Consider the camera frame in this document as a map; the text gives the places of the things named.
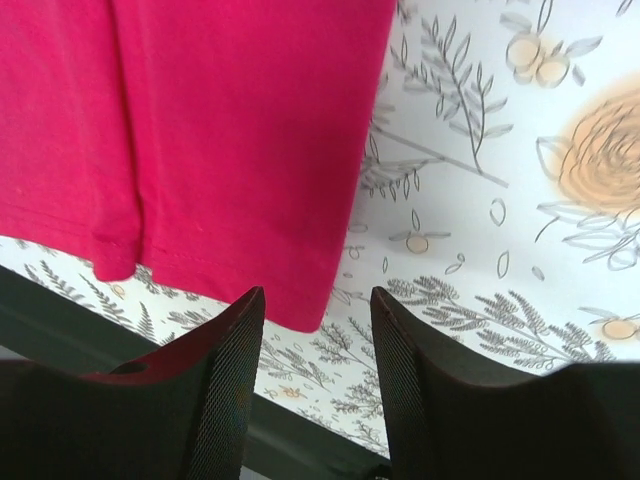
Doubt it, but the magenta t shirt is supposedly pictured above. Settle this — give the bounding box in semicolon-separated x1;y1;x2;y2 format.
1;1;395;333

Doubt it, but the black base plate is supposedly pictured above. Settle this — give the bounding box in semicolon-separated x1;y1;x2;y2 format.
1;269;390;480

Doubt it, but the floral patterned table mat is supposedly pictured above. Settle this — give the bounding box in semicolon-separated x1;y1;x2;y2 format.
1;1;639;455

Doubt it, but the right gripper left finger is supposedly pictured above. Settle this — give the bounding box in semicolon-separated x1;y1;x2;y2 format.
1;287;265;479

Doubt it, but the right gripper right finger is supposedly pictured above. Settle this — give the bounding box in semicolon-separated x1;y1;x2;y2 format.
370;287;639;479

